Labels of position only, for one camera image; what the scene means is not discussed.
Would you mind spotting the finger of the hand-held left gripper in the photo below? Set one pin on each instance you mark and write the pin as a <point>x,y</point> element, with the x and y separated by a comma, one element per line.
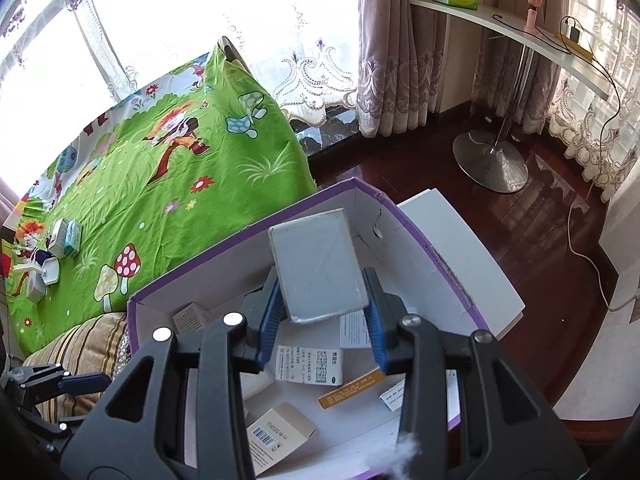
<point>57,430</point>
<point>85,384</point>

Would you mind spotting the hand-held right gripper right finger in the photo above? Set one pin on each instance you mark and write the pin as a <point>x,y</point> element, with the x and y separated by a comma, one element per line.
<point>377,320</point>

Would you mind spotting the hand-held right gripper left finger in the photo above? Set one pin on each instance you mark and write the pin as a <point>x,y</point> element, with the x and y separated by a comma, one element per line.
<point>267,320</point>

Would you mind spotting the purple cardboard box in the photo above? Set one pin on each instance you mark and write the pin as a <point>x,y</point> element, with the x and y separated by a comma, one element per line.
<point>240,270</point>

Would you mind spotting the white medicine box with barcode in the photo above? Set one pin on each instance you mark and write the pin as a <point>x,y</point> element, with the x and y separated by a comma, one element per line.
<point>307,365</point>

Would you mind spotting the orange and white box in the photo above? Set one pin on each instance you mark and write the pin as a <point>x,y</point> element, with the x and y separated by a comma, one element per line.
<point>350,390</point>

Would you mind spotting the plain grey-white box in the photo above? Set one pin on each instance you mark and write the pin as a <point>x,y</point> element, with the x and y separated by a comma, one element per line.
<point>315,260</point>

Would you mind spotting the white box with blue print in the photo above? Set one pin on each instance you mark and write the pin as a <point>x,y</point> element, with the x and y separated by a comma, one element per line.
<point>392,396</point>

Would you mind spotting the small white box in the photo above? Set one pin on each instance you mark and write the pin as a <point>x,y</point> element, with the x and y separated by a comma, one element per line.
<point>190,317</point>

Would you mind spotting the large cream white carton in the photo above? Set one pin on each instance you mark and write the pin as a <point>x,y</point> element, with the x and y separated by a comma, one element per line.
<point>280,435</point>

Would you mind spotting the white printed leaflet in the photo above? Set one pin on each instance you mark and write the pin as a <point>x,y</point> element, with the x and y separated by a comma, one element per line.
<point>356,329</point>

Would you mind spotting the striped beige cushion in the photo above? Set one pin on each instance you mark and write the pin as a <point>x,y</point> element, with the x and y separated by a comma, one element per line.
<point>75,345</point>

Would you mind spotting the white box lid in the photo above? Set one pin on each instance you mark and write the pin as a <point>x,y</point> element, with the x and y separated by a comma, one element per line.
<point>475,260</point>

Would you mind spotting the white plastic stand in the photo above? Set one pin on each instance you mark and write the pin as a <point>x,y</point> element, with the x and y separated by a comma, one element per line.
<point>50,271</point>

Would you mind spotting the white fluff tuft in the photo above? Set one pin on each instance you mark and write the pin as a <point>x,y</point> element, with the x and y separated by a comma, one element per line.
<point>415,447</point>

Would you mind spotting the dark blue box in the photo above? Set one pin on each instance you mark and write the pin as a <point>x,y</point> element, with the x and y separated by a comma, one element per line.
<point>41,257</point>

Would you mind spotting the teal and white box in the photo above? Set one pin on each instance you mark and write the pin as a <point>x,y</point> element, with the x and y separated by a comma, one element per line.
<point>65,237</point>

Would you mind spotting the green cartoon printed blanket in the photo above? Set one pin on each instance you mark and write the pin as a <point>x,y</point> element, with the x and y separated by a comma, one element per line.
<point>175,185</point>

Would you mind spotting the dark marble window sill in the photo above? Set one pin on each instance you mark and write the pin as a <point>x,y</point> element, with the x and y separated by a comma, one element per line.
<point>325,135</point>

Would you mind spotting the white furniture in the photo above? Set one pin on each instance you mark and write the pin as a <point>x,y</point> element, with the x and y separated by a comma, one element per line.
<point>600,360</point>

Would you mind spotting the pink drape curtain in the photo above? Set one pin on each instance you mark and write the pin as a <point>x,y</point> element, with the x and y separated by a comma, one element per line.
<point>410,60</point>

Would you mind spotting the white lace curtain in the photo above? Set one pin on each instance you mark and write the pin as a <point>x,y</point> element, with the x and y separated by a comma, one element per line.
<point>200,20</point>
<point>590,110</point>

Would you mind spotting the white round table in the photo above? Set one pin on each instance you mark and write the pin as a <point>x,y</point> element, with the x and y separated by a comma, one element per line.
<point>540,40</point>

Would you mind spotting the yellow power strip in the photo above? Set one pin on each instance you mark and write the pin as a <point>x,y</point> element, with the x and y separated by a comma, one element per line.
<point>575,49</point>

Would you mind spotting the black charger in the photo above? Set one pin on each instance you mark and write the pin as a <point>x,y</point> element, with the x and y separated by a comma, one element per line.
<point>574,35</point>

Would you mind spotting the pink handheld fan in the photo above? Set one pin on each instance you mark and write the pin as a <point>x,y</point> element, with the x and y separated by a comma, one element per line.
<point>531,5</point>

